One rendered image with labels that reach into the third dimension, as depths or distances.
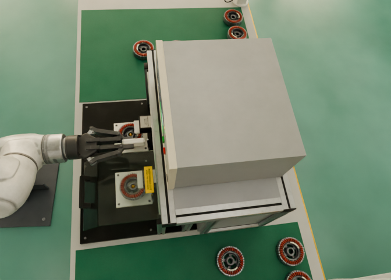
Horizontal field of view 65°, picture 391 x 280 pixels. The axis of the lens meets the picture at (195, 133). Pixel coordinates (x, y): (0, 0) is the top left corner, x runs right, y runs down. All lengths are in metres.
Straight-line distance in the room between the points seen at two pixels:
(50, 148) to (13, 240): 1.36
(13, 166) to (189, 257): 0.77
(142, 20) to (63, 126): 1.01
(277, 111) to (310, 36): 2.28
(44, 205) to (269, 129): 1.68
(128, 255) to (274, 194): 0.64
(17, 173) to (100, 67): 0.93
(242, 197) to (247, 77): 0.39
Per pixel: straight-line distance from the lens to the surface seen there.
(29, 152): 0.98
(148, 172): 1.08
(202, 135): 0.86
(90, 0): 2.04
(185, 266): 1.35
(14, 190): 0.88
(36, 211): 2.26
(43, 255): 2.21
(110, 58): 1.74
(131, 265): 1.35
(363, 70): 3.20
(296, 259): 1.42
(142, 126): 1.31
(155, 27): 1.87
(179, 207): 1.00
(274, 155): 0.89
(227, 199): 1.03
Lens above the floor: 2.09
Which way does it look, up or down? 64 degrees down
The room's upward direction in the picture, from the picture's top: 14 degrees clockwise
